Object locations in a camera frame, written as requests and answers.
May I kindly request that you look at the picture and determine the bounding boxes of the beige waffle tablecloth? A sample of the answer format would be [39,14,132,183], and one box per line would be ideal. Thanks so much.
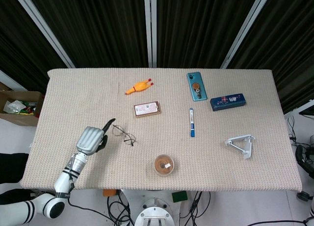
[19,68,303,193]

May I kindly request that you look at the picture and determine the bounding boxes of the black wheeled equipment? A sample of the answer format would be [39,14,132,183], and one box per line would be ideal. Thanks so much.
[295,135,314,180]

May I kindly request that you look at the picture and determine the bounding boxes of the black thin metal frame glasses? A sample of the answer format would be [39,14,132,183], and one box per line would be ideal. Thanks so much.
[112,124,136,147]

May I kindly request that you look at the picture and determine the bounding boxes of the red yellow card box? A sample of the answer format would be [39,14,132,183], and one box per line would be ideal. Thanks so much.
[133,101,162,119]

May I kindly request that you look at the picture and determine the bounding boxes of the white silver robot torso base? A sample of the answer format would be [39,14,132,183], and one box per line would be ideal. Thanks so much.
[120,189,187,226]

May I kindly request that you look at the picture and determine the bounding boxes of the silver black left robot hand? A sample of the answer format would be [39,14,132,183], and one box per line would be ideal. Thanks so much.
[75,117,116,155]

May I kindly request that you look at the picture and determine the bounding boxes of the white upright frame post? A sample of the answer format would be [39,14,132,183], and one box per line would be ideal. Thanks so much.
[143,0,157,68]

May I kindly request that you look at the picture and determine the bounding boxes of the black fabric bulk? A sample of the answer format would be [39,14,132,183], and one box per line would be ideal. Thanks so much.
[0,152,32,205]

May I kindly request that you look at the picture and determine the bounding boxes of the brown cardboard box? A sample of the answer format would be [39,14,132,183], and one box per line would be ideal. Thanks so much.
[0,90,45,127]

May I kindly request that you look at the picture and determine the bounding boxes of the clear jar of rubber bands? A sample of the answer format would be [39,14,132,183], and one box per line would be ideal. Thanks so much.
[154,154,175,177]

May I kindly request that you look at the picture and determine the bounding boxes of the yellow rubber chicken toy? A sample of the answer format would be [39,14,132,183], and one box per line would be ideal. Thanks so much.
[124,77,155,96]

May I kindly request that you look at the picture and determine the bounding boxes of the dark pleated curtain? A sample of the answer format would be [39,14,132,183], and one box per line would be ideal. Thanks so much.
[0,0,314,114]

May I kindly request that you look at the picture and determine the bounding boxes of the colourful small toys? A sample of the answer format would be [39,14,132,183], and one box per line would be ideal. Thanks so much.
[18,102,37,116]

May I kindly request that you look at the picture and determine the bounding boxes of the white slanted frame post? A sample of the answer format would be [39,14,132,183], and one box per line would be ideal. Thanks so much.
[220,0,273,69]
[11,0,76,68]

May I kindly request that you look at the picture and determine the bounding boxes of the teal smartphone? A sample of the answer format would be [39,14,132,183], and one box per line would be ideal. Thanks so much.
[187,72,208,102]

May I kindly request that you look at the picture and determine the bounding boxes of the dark blue pencil case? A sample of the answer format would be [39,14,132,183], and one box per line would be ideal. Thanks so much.
[209,93,247,112]

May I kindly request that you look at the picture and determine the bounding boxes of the blue white marker pen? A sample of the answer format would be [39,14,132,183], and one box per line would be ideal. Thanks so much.
[188,107,196,138]

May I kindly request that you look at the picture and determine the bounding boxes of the orange white correction tape dispenser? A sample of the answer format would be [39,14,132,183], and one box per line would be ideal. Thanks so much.
[192,81,204,99]

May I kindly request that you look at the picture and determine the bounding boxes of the green block under table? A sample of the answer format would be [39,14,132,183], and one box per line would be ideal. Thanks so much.
[171,191,188,203]

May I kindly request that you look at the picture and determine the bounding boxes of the white plastic bag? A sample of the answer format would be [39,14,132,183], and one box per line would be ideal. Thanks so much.
[3,100,24,114]

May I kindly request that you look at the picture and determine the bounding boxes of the black floor cable bundle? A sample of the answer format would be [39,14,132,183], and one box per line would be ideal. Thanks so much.
[286,114,306,150]
[67,190,136,226]
[179,191,212,226]

